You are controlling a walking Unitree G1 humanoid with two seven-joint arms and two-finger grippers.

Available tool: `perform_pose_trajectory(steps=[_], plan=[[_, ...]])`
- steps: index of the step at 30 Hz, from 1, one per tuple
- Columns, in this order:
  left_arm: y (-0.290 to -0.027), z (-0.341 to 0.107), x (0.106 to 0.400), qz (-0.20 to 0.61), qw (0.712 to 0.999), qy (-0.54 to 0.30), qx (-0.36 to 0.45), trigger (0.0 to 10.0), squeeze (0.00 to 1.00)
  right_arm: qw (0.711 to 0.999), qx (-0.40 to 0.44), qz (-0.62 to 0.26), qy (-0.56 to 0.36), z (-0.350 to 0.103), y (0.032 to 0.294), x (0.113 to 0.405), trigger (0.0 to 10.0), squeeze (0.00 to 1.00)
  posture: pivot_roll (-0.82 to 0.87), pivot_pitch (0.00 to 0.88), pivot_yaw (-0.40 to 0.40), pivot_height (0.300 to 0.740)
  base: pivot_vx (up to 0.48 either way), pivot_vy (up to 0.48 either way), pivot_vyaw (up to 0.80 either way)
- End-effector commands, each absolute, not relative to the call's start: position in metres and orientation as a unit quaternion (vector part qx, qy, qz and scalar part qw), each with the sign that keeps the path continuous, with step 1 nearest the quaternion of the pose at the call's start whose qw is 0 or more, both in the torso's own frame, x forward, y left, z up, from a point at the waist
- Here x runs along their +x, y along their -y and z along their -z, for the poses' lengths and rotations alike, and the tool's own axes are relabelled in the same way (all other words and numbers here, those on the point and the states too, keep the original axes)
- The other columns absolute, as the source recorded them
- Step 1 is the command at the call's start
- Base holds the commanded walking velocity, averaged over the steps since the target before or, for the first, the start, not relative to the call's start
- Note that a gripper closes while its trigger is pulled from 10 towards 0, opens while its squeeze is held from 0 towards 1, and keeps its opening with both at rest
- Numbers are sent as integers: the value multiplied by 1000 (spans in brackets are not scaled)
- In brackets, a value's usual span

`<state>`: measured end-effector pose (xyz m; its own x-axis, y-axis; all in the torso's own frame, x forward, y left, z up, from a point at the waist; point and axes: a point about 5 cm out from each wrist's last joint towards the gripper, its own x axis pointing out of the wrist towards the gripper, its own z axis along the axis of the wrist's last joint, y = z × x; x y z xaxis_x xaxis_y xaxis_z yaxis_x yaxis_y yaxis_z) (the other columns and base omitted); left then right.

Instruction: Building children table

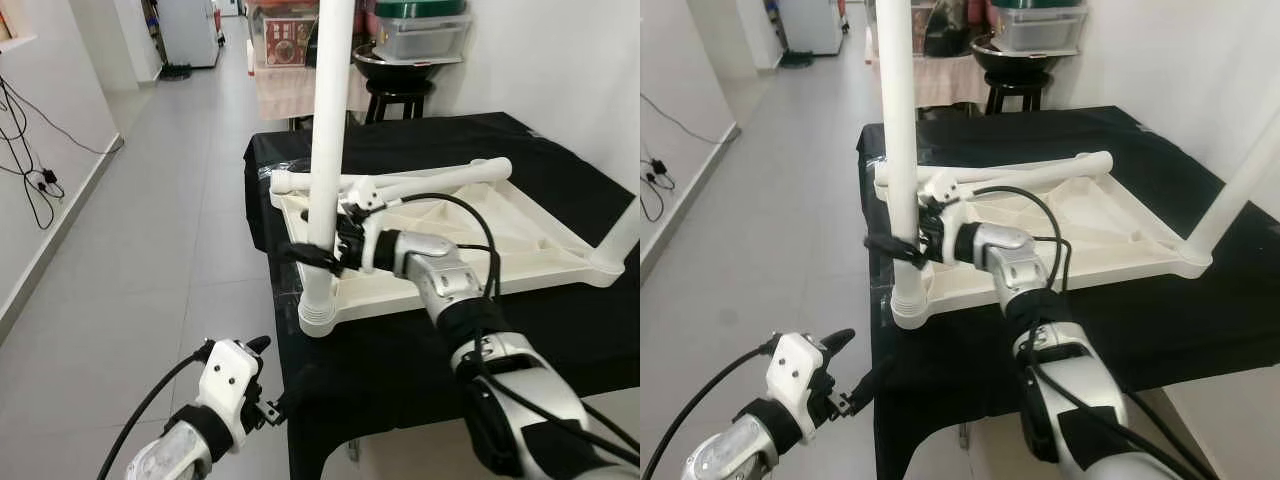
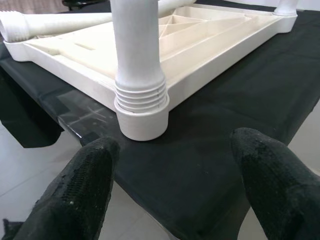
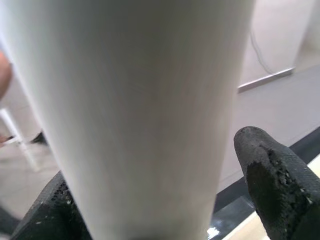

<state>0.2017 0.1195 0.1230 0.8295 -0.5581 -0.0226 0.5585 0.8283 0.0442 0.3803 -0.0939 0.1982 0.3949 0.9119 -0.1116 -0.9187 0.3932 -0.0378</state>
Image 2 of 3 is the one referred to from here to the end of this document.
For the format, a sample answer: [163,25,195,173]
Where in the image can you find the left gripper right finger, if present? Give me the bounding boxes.
[229,127,320,240]

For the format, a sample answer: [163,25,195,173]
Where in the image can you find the white children table top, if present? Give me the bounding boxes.
[3,0,298,142]

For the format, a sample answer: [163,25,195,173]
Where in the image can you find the black tablecloth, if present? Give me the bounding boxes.
[0,0,320,240]

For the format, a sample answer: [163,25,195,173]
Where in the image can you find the clear tape strip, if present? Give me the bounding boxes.
[53,92,121,143]

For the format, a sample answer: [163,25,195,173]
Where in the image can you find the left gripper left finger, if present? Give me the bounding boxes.
[12,136,121,240]

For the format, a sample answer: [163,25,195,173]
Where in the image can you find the white plastic table leg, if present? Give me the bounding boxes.
[0,11,113,43]
[109,0,169,115]
[273,0,298,16]

